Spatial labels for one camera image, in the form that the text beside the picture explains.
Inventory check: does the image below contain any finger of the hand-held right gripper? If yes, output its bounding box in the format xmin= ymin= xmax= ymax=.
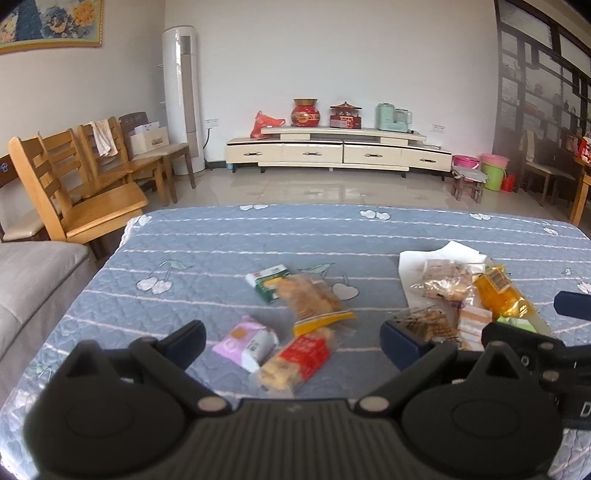
xmin=554 ymin=291 xmax=591 ymax=319
xmin=480 ymin=322 xmax=591 ymax=386

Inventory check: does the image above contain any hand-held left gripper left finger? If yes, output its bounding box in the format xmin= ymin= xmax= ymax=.
xmin=60 ymin=320 xmax=232 ymax=415

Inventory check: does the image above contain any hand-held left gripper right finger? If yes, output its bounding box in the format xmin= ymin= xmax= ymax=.
xmin=355 ymin=320 xmax=529 ymax=415

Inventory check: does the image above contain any brown cracker packet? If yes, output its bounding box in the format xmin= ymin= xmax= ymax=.
xmin=392 ymin=307 xmax=460 ymax=346

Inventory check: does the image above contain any white plastic bag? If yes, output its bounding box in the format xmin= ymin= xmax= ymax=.
xmin=398 ymin=240 xmax=555 ymax=337

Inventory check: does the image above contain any light green snack packet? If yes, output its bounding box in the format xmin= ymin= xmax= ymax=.
xmin=496 ymin=315 xmax=539 ymax=334

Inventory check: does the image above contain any pink snack packet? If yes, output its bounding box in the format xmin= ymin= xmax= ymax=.
xmin=212 ymin=316 xmax=280 ymax=373

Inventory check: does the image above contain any yellow snack packet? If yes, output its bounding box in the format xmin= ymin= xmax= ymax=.
xmin=475 ymin=267 xmax=539 ymax=322

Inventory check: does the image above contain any white and orange snack packet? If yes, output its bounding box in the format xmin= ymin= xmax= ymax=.
xmin=457 ymin=302 xmax=494 ymax=350

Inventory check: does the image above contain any clear pastry packet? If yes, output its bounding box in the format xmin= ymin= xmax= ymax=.
xmin=411 ymin=259 xmax=475 ymax=302

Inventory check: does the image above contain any red cracker packet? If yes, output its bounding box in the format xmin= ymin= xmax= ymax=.
xmin=250 ymin=335 xmax=334 ymax=397

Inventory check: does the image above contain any cracker bag with yellow band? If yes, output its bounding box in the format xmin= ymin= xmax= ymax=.
xmin=276 ymin=274 xmax=357 ymax=337

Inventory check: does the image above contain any green and white snack packet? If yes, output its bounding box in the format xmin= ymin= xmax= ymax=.
xmin=246 ymin=264 xmax=293 ymax=304

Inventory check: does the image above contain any blue quilted bedspread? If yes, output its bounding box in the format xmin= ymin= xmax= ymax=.
xmin=0 ymin=203 xmax=591 ymax=480

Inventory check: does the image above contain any wooden dining table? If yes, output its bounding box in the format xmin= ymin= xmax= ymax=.
xmin=570 ymin=157 xmax=591 ymax=227

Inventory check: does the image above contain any brown dining chair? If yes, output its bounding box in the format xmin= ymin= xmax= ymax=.
xmin=519 ymin=129 xmax=575 ymax=206

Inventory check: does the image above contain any green plastic bucket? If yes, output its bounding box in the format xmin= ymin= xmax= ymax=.
xmin=482 ymin=164 xmax=506 ymax=192

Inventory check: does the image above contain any light wooden chair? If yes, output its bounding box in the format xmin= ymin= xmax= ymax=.
xmin=76 ymin=121 xmax=171 ymax=206
xmin=39 ymin=129 xmax=153 ymax=204
xmin=8 ymin=135 xmax=149 ymax=259

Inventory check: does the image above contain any small wooden stool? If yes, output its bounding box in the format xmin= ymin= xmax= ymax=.
xmin=451 ymin=167 xmax=489 ymax=204

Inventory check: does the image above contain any grey sofa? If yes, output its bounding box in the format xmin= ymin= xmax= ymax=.
xmin=0 ymin=241 xmax=95 ymax=365

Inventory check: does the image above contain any dark wooden cushioned chair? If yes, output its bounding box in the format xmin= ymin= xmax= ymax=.
xmin=119 ymin=112 xmax=197 ymax=190

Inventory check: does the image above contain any cream TV cabinet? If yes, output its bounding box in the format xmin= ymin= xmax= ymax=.
xmin=225 ymin=126 xmax=453 ymax=175

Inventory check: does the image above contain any cardboard box on chair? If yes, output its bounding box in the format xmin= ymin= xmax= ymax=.
xmin=128 ymin=121 xmax=169 ymax=155

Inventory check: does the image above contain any white towel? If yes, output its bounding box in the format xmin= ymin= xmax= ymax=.
xmin=90 ymin=119 xmax=122 ymax=158

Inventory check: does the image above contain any pale green kitchen appliance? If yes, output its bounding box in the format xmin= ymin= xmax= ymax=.
xmin=375 ymin=102 xmax=413 ymax=131

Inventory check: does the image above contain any red plastic bag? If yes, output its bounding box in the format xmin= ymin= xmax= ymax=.
xmin=250 ymin=111 xmax=286 ymax=139

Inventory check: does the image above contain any red pagoda ornament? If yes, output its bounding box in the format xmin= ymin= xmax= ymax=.
xmin=329 ymin=102 xmax=362 ymax=130

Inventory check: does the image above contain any dark wooden display shelf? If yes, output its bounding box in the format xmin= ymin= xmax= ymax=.
xmin=494 ymin=0 xmax=591 ymax=153

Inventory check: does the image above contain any red and gold vase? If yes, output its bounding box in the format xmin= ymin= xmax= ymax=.
xmin=291 ymin=98 xmax=321 ymax=127

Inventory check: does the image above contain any white floor air conditioner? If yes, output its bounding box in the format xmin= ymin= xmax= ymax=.
xmin=161 ymin=27 xmax=206 ymax=175

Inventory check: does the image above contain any framed flower picture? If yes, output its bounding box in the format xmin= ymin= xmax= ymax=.
xmin=0 ymin=0 xmax=103 ymax=56

